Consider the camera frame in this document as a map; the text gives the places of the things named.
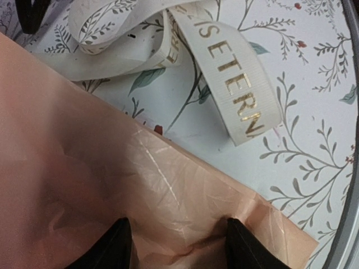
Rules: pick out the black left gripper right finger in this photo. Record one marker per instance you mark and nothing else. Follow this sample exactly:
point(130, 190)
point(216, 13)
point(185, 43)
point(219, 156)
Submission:
point(244, 251)

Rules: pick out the beige wrapping paper sheet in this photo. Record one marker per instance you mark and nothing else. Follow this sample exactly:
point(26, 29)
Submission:
point(72, 165)

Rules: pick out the white lace ribbon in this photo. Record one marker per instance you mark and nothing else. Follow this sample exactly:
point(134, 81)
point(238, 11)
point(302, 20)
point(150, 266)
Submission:
point(116, 38)

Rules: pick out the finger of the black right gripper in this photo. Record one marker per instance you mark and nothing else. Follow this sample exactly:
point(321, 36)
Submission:
point(31, 14)

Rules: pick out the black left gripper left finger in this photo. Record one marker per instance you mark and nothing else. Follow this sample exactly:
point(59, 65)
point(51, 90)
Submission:
point(111, 251)

